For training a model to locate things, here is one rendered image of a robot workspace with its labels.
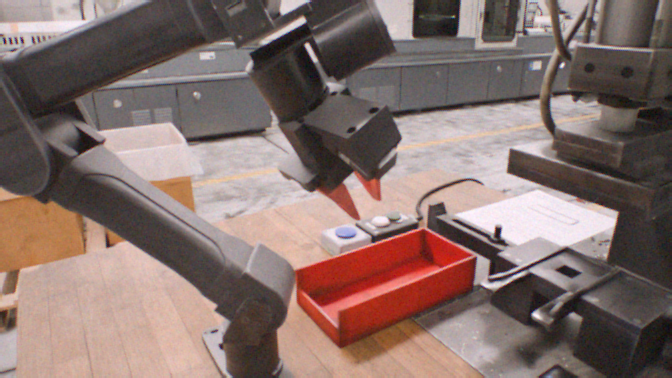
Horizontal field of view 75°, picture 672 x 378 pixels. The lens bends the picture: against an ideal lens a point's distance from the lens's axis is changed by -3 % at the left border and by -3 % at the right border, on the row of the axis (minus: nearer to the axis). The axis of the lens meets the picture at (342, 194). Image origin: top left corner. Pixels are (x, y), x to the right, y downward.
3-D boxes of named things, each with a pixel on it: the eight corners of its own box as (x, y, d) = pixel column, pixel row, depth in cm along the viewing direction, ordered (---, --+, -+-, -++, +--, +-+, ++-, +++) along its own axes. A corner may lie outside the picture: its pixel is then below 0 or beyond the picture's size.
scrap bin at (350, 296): (296, 303, 68) (294, 268, 65) (421, 256, 80) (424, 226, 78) (339, 349, 58) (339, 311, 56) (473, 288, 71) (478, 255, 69)
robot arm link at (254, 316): (285, 256, 53) (237, 255, 54) (272, 300, 45) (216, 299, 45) (287, 301, 56) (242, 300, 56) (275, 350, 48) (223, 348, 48)
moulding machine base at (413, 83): (351, 124, 556) (351, 41, 519) (314, 109, 638) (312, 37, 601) (611, 90, 809) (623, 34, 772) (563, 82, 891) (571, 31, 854)
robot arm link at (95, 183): (306, 271, 52) (51, 100, 46) (299, 306, 46) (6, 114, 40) (276, 306, 54) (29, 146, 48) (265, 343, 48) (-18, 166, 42)
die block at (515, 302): (489, 303, 67) (496, 260, 65) (530, 282, 72) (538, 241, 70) (622, 387, 52) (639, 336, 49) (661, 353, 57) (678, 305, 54)
